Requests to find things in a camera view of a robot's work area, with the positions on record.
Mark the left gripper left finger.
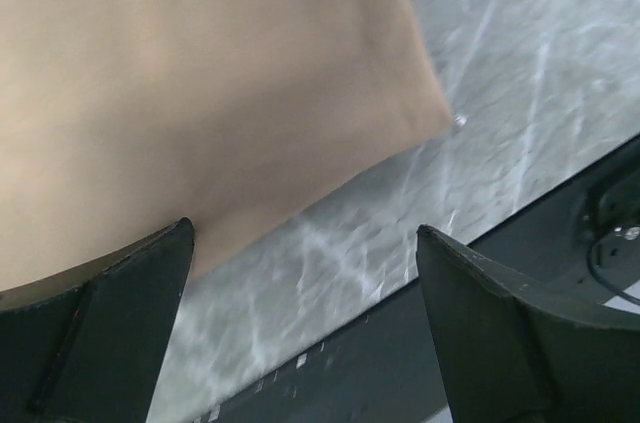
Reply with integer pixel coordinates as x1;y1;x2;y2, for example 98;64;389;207
1;218;195;422

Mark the black base beam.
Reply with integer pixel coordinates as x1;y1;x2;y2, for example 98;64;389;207
202;139;639;422

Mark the beige t-shirt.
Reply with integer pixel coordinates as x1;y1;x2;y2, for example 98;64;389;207
1;0;452;289

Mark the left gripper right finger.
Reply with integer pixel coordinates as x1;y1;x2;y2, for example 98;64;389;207
416;226;639;422

